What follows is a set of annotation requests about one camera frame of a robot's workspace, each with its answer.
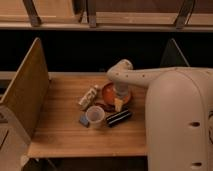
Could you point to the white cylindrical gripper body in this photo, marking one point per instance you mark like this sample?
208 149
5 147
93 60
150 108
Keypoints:
121 90

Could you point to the yellow sponge gripper tip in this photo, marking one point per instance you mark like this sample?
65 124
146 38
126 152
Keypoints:
118 104

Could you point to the orange ceramic bowl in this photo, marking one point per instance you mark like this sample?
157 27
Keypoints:
108 94

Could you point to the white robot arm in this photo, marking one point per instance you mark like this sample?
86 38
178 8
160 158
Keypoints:
178 114

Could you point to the black rectangular box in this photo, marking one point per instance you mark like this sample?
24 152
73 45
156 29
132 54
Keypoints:
117 118

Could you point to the white plastic cup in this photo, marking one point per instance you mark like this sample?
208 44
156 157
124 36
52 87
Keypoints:
95 116

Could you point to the small blue block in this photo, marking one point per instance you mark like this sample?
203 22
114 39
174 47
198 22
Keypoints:
84 121

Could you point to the right dark side panel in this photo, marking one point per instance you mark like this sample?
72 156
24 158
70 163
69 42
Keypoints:
173 56

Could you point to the left wooden side panel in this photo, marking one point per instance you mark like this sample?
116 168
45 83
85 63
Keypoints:
23 98

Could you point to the wooden shelf with brackets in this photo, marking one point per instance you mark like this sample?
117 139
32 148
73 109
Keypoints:
108 15

